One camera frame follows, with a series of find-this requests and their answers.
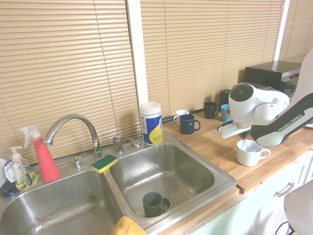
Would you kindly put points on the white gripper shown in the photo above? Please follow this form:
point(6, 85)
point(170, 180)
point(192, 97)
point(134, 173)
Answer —
point(231, 131)

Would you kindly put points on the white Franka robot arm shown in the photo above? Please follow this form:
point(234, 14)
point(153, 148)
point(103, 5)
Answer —
point(266, 110)

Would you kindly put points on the metal spoon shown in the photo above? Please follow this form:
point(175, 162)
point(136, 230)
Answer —
point(247, 147)

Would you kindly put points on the stainless steel double sink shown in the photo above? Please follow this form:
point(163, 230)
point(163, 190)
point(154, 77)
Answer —
point(168, 169)

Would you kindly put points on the chrome sink knob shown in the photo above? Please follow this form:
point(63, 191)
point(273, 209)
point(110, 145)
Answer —
point(77, 162)

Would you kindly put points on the light blue mug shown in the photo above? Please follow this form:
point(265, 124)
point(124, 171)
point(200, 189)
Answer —
point(225, 113)

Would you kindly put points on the black mug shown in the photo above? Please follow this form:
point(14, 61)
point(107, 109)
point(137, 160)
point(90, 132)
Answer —
point(210, 110)

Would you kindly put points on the small black box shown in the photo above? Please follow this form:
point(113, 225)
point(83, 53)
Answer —
point(224, 96)

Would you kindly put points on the navy blue mug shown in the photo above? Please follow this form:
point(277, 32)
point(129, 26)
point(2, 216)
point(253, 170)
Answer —
point(187, 124)

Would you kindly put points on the small white mug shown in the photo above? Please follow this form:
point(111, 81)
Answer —
point(179, 115)

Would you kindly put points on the pale green cabinet front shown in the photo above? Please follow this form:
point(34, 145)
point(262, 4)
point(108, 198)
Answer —
point(269, 205)

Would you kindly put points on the black microwave oven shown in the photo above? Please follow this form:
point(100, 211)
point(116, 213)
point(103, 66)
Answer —
point(269, 73)

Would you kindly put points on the grey rounded seat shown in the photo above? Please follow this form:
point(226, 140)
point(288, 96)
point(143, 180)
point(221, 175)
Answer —
point(299, 208)

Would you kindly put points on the wide beige window blind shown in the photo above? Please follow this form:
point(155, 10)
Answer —
point(207, 54)
point(66, 68)

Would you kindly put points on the disinfecting wipes canister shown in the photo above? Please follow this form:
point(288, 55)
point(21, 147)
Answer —
point(152, 124)

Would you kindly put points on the metal drain strainer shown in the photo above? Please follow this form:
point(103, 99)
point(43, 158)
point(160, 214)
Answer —
point(168, 202)

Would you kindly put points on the grey-green mug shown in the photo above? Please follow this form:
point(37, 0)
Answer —
point(152, 204)

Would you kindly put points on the narrow beige window blind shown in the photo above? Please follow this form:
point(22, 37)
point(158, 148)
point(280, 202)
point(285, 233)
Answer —
point(297, 29)

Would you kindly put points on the yellow and green sponge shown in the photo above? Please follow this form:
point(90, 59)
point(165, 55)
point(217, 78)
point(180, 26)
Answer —
point(104, 164)

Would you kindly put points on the orange cloth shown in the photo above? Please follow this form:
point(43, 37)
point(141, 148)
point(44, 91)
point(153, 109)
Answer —
point(128, 226)

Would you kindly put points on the chrome gooseneck faucet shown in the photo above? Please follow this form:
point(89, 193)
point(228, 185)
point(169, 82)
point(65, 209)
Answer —
point(73, 120)

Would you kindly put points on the red spray bottle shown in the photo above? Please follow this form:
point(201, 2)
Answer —
point(45, 159)

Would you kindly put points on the yellow liquid soap dispenser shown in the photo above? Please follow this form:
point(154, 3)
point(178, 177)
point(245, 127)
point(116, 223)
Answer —
point(23, 175)

